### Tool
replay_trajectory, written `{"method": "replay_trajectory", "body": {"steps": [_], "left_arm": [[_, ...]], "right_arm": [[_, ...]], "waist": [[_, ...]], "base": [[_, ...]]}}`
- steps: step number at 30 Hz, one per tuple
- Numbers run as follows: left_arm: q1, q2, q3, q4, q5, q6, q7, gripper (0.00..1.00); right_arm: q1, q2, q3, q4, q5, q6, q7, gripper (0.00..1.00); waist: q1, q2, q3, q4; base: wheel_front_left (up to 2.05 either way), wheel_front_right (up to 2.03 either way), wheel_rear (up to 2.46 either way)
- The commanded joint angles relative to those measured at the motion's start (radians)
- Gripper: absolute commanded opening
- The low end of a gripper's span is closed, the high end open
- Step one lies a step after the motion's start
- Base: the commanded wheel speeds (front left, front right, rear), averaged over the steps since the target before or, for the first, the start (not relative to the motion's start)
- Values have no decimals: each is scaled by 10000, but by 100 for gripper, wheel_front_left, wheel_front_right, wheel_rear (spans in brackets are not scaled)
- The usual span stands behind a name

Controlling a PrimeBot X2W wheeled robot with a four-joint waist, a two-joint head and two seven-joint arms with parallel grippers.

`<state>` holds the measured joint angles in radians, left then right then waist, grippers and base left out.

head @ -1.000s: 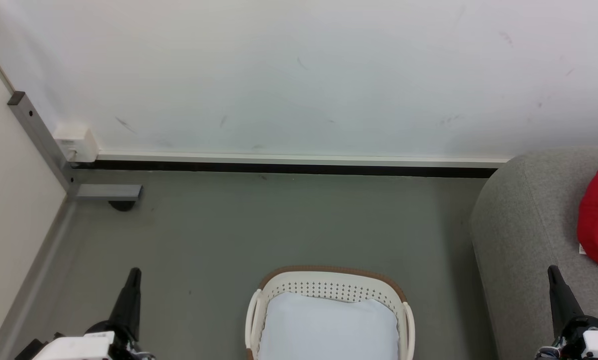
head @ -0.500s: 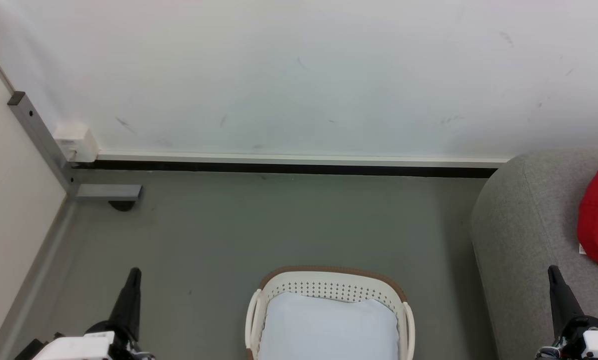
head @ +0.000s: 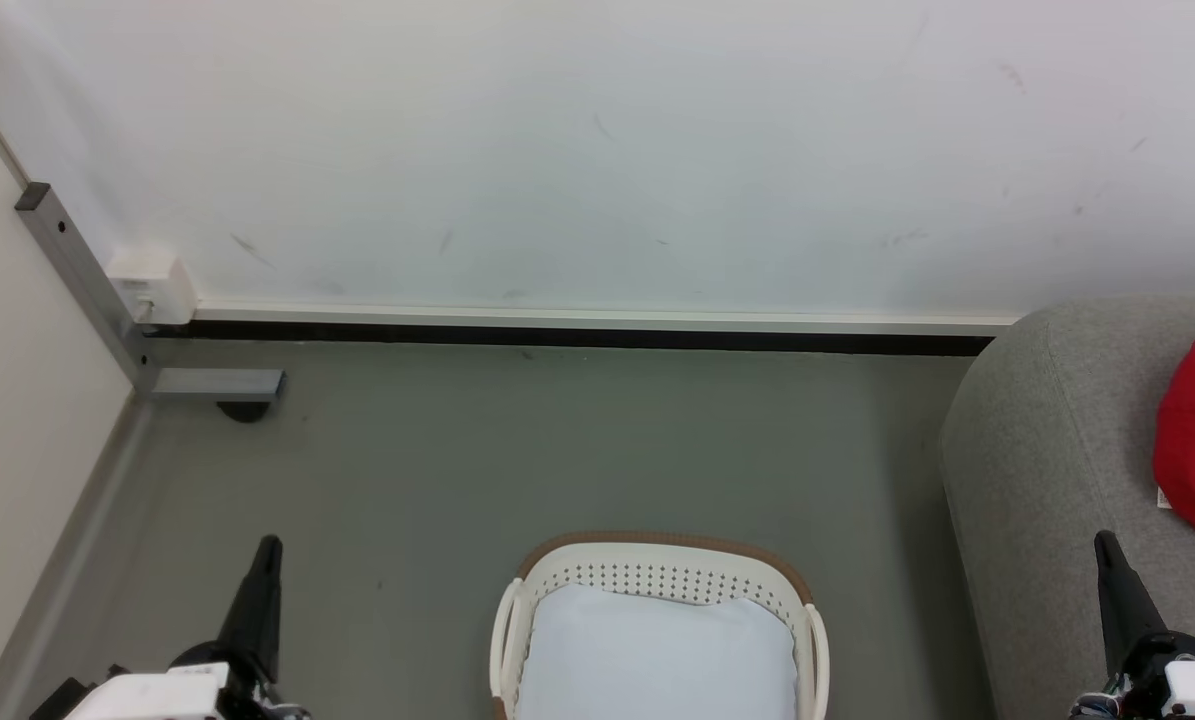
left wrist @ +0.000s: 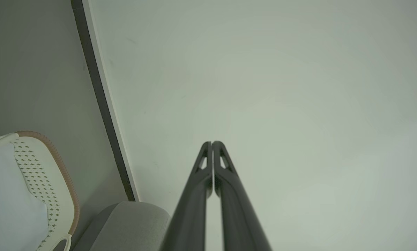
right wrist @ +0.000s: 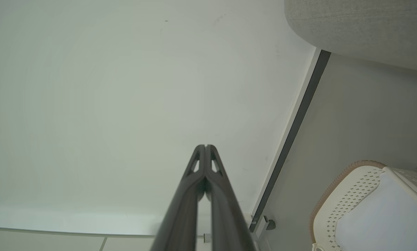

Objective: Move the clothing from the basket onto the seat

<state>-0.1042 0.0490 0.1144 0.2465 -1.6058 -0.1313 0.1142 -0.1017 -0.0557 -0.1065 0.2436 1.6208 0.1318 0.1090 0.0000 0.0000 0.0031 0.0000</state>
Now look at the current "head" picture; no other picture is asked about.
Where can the white plastic laundry basket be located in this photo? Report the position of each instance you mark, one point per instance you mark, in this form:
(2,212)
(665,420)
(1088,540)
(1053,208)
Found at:
(657,555)

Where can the black round frame foot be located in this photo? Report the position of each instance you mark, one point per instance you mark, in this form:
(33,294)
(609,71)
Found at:
(245,411)

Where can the grey fabric sofa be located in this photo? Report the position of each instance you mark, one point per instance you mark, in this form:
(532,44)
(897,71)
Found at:
(1057,440)

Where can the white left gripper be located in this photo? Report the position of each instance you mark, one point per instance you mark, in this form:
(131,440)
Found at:
(157,695)

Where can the white cushion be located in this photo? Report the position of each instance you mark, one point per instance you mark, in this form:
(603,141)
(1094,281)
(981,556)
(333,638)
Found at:
(657,655)

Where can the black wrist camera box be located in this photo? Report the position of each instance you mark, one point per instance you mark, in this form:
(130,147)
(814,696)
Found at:
(57,700)

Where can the grey aluminium frame post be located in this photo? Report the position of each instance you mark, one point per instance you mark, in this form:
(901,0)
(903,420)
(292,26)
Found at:
(82,275)

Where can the white wall socket box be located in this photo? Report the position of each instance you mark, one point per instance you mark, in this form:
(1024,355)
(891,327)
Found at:
(152,282)

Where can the white wall trim strip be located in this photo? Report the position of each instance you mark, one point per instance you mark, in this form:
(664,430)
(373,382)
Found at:
(607,320)

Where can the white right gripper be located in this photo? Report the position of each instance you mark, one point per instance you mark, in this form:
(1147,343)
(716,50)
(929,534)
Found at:
(1187,685)

